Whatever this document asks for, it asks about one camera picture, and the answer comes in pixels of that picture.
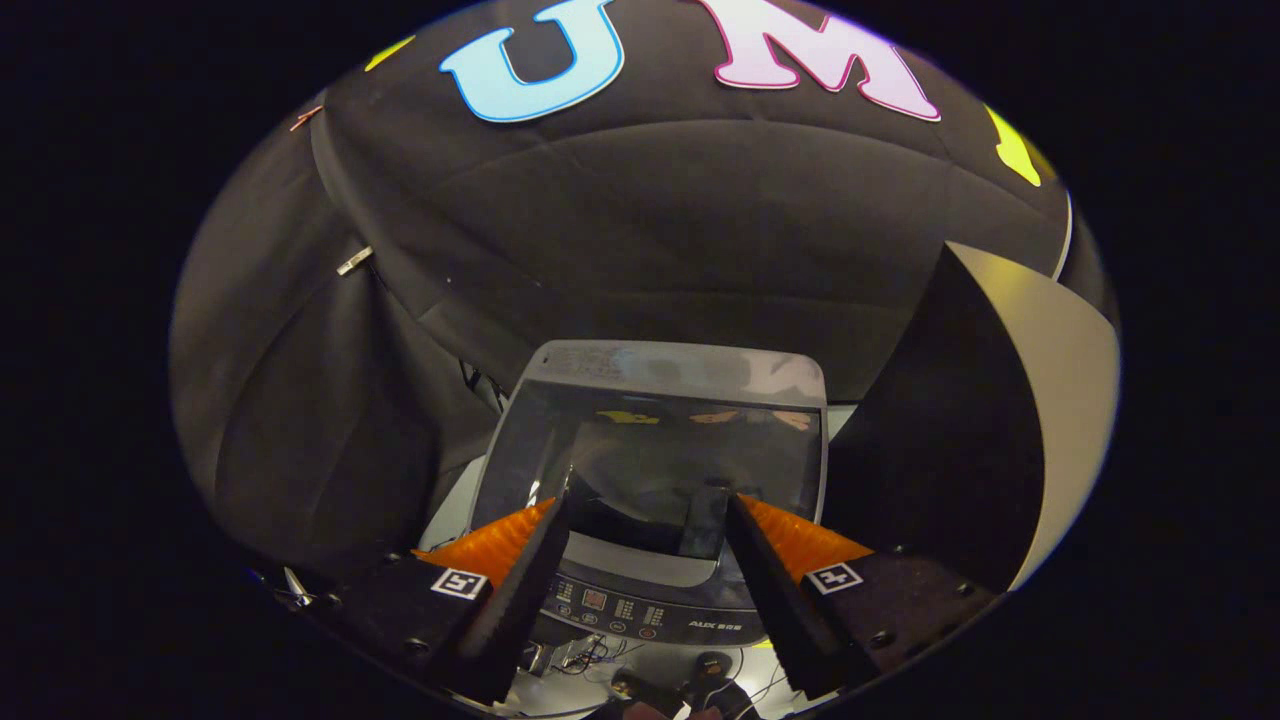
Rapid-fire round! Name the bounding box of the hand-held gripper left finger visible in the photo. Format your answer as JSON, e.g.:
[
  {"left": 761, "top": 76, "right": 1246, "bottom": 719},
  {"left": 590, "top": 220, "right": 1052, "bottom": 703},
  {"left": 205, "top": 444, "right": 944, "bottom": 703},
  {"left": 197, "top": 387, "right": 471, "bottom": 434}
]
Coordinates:
[{"left": 300, "top": 497, "right": 571, "bottom": 706}]

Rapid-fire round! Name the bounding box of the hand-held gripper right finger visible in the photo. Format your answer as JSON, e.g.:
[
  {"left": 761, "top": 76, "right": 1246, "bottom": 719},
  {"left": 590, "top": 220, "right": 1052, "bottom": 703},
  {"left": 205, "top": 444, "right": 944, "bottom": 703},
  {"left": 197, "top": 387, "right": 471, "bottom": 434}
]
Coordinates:
[{"left": 724, "top": 493, "right": 1001, "bottom": 701}]

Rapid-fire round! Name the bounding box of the small grey washing machine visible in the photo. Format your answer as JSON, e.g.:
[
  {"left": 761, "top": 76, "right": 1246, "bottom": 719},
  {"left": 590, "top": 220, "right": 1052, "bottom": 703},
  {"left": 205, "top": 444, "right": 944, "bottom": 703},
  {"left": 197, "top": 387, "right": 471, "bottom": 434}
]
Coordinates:
[{"left": 420, "top": 340, "right": 831, "bottom": 647}]

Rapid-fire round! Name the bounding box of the black backdrop cloth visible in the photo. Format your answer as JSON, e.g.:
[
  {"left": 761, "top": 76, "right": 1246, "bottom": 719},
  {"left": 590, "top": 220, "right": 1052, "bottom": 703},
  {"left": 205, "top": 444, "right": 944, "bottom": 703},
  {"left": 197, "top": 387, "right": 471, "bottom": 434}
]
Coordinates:
[{"left": 168, "top": 0, "right": 1121, "bottom": 591}]

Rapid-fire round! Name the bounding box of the bundle of thin cables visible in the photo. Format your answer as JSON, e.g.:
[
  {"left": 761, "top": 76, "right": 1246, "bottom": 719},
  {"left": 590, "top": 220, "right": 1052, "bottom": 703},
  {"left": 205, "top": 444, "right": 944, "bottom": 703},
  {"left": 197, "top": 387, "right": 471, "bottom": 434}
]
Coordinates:
[{"left": 553, "top": 632, "right": 643, "bottom": 674}]

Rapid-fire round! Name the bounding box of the thin grey cable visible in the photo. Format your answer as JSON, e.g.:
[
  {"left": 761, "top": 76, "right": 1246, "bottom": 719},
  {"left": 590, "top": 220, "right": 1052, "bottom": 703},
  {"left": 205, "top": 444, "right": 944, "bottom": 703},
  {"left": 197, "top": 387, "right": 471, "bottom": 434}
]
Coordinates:
[{"left": 1050, "top": 190, "right": 1074, "bottom": 282}]

